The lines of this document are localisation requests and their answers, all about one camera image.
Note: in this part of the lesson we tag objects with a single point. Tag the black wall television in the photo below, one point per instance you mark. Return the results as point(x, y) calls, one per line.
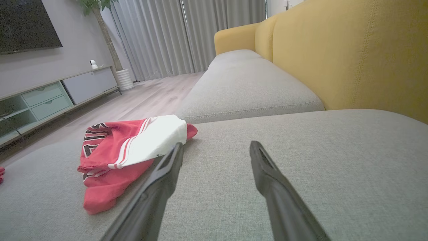
point(23, 23)

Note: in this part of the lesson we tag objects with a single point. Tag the large grey sofa seat cushion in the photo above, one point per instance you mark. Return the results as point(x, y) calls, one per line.
point(334, 167)

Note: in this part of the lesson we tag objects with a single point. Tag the small white security camera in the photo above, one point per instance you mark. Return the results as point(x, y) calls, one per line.
point(93, 64)

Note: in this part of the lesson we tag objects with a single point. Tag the indoor tree with thin trunk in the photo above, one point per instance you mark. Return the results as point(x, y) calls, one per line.
point(104, 36)

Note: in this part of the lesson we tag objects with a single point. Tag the white ribbed plant pot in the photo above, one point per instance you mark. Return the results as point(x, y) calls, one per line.
point(124, 80)

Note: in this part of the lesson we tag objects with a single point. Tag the red shorts white trim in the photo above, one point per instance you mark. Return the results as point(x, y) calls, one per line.
point(1, 174)

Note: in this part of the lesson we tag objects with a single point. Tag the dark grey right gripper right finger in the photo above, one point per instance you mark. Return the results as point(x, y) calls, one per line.
point(277, 194)

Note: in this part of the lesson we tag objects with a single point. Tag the grey and green TV cabinet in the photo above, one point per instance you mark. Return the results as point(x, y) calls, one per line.
point(50, 100)

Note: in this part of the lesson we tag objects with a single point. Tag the wide yellow sofa back cushion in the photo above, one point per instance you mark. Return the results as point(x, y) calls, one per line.
point(351, 50)

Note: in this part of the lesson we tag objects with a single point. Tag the grey pleated curtain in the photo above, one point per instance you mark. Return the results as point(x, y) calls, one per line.
point(227, 16)
point(150, 36)

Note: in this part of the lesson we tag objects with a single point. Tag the red basketball jersey white sleeves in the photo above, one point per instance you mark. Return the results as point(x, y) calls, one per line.
point(107, 194)

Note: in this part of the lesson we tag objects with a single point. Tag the long grey sofa seat cushion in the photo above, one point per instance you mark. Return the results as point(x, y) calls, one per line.
point(247, 87)

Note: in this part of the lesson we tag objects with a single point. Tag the narrow yellow sofa back cushion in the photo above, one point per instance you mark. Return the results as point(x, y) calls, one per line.
point(264, 36)

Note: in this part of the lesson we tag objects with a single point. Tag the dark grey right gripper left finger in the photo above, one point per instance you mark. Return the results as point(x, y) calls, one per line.
point(157, 194)

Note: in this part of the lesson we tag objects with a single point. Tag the yellow sofa armrest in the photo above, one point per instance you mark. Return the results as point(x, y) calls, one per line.
point(234, 36)

